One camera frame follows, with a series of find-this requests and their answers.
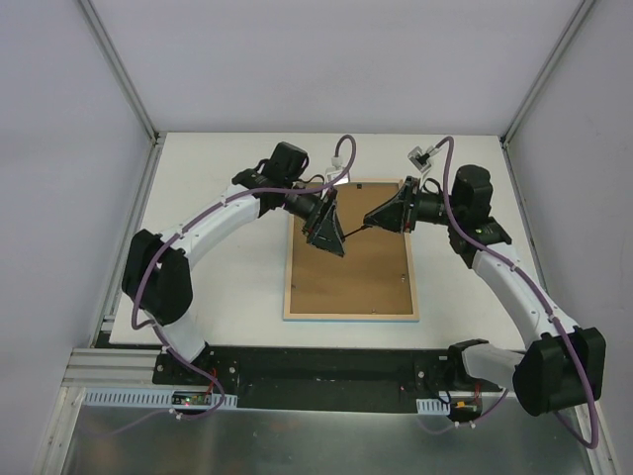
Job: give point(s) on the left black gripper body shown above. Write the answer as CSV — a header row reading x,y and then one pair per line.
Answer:
x,y
319,214

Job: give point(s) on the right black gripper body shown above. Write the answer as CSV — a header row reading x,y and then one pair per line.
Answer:
x,y
408,206

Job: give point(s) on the red handled screwdriver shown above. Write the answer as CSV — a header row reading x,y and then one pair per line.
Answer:
x,y
356,231

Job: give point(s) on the blue wooden picture frame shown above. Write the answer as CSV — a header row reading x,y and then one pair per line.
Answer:
x,y
292,316

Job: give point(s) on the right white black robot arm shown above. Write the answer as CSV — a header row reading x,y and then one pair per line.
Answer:
x,y
562,364

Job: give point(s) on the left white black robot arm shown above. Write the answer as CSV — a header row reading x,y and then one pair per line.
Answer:
x,y
157,275

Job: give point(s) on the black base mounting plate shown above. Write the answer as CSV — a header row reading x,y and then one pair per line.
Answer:
x,y
338,396

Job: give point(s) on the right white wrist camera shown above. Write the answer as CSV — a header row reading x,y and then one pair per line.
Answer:
x,y
421,159

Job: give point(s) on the brown fibreboard frame backing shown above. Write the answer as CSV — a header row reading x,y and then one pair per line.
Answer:
x,y
351,277

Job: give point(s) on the right aluminium corner post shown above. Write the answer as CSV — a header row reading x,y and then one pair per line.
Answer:
x,y
548,68

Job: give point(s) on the aluminium corner post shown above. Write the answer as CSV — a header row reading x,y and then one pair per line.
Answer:
x,y
548,68
108,49

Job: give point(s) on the right grey cable duct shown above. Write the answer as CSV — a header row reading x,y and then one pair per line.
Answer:
x,y
432,407

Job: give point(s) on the grey cable duct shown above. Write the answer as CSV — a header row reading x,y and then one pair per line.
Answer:
x,y
432,407
157,399

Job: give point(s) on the left grey cable duct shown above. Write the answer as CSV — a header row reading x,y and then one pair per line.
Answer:
x,y
157,399

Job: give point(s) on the aluminium front rail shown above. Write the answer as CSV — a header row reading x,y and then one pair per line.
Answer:
x,y
79,368

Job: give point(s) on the left aluminium corner post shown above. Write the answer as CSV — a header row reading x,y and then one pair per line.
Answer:
x,y
108,49

